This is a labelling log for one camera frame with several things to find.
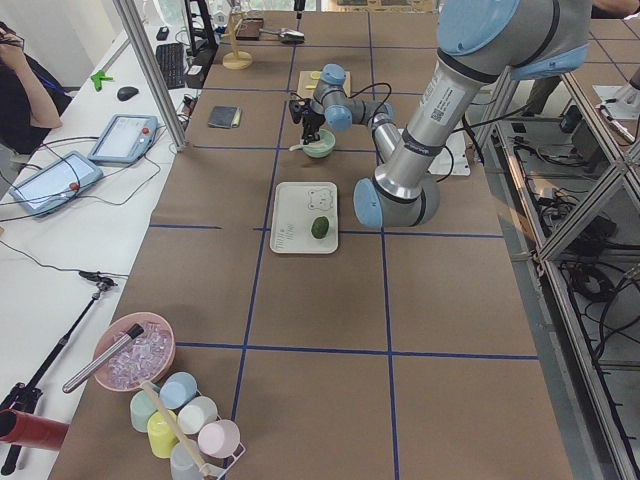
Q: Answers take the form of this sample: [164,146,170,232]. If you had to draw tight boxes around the red cylinder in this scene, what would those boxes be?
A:
[1,409,69,451]

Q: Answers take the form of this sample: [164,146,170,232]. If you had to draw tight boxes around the mint green cup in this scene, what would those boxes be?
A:
[129,390,157,433]

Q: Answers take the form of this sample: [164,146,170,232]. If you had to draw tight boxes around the near teach pendant tablet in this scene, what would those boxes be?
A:
[9,151,103,216]

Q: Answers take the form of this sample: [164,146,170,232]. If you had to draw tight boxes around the pink cup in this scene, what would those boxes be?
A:
[197,419,241,459]

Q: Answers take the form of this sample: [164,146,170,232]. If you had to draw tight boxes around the wooden mug tree stand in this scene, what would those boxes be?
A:
[222,1,253,70]

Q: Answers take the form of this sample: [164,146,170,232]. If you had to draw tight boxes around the metal tube black tip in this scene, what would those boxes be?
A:
[62,323,144,394]

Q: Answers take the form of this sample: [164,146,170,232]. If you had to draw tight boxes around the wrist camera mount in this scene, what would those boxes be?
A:
[288,98,312,124]

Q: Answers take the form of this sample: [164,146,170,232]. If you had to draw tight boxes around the wooden rack handle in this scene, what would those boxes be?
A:
[140,381,210,478]

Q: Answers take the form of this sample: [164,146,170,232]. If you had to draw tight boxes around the bamboo cutting board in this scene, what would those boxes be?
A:
[296,70,351,98]

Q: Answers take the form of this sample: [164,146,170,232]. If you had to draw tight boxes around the seated person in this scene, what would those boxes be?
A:
[1,24,72,155]

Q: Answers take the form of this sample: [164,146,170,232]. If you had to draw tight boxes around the grey cup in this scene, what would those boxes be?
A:
[170,443,203,480]

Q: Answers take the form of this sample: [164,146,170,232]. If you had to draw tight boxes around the metal scoop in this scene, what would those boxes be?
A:
[259,28,305,45]

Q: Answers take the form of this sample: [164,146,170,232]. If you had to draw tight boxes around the yellow cup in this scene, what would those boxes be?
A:
[147,411,179,459]

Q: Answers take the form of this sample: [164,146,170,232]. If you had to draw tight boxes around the black tripod stick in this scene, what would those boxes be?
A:
[0,270,119,474]

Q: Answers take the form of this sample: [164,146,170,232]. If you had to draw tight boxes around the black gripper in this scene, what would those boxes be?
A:
[301,112,324,145]

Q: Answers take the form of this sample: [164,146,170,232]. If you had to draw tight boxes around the teach pendant tablet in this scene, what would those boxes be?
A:
[9,151,103,216]
[88,114,159,165]

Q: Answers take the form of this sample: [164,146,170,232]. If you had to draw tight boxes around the green avocado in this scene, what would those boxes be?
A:
[311,216,330,240]

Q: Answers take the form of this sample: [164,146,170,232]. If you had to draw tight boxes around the green plastic clamp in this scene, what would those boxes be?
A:
[90,70,113,92]

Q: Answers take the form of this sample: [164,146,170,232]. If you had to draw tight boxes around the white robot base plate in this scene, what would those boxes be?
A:
[429,131,471,176]

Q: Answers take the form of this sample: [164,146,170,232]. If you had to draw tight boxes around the white bear serving tray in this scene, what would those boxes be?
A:
[270,181,338,254]

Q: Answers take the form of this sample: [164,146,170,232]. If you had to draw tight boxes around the black keyboard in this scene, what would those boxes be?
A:
[155,43,185,90]

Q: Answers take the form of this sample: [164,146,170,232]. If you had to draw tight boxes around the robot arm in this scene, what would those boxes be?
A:
[289,0,592,229]

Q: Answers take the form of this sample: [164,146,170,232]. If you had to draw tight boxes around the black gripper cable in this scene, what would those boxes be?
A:
[344,83,486,181]

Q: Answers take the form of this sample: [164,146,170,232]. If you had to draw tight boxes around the blue cup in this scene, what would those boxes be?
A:
[159,371,198,410]

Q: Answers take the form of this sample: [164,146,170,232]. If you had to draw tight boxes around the folded grey yellow cloth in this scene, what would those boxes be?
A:
[207,105,242,129]

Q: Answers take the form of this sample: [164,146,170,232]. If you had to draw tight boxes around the pink bowl of ice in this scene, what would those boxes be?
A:
[94,312,176,392]

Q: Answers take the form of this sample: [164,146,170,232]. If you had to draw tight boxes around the far teach pendant tablet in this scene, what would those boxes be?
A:
[88,114,159,165]

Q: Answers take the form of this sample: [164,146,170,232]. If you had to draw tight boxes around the black computer mouse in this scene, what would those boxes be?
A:
[116,86,139,102]

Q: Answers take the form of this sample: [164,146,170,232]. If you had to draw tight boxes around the dark wooden tray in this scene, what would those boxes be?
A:
[235,18,264,41]

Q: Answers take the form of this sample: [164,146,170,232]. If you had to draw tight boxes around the mint green bowl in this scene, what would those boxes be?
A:
[302,129,336,159]

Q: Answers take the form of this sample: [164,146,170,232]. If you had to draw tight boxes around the cream white cup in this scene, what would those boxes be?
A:
[178,395,218,435]

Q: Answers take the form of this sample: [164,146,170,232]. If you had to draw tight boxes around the aluminium frame post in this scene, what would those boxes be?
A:
[113,0,186,152]

